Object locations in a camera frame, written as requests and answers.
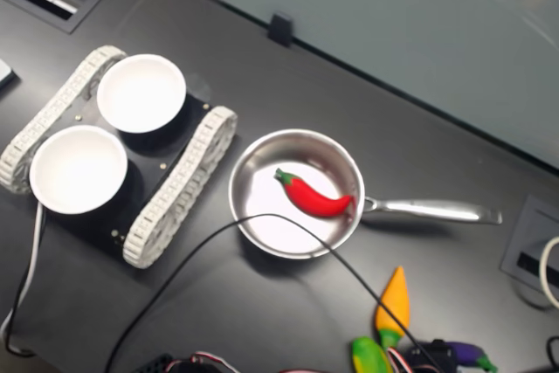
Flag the purple toy aubergine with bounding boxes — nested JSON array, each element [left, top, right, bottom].
[[445, 340, 499, 373]]

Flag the yellow green toy corn cob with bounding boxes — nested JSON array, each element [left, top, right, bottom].
[[351, 335, 394, 373]]

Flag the orange toy carrot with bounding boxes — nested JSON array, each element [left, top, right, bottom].
[[374, 266, 411, 350]]

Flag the red toy chilli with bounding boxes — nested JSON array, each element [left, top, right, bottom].
[[273, 167, 357, 219]]

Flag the tracked vehicle with white tracks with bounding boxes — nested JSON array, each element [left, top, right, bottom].
[[0, 44, 239, 270]]

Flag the frosted glass partition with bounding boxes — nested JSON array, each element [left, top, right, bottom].
[[212, 0, 559, 169]]

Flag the black partition clip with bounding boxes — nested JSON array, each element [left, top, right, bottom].
[[266, 13, 293, 47]]

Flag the white bowl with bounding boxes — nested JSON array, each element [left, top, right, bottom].
[[29, 124, 129, 216], [95, 53, 188, 134]]

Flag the red black white servo wire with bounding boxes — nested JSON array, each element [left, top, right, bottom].
[[384, 346, 411, 373]]

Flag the thick white cable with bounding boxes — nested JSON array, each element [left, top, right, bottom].
[[538, 235, 559, 309]]

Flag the long black cable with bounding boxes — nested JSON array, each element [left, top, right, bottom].
[[104, 212, 442, 373]]

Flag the steel pan with long handle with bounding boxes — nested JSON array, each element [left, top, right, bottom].
[[227, 128, 503, 260]]

